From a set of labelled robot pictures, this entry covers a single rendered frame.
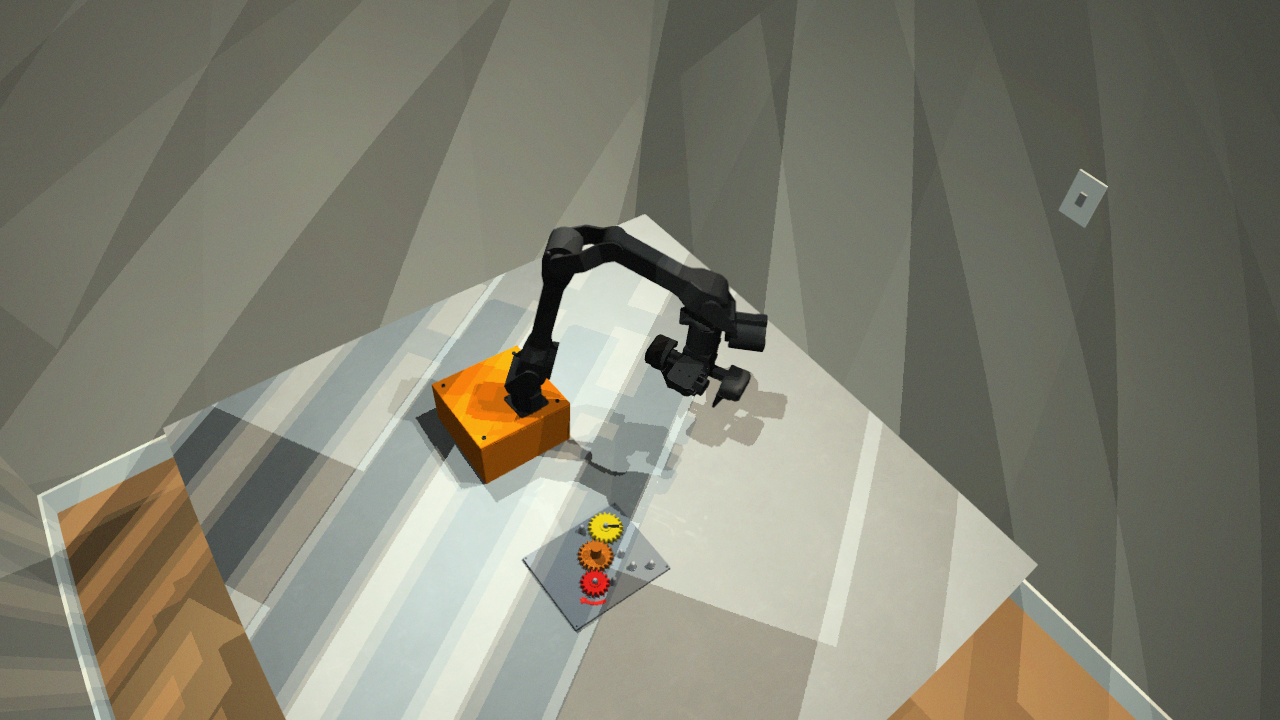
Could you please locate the orange gear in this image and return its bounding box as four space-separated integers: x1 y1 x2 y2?
579 539 613 573

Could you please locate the red gear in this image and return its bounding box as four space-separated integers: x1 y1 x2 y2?
579 569 611 598

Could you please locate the yellow gear with black stripe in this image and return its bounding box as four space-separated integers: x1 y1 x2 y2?
588 511 623 544

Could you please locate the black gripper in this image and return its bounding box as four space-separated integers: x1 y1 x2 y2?
645 334 751 407

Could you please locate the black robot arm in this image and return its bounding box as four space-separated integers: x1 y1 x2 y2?
504 225 768 419

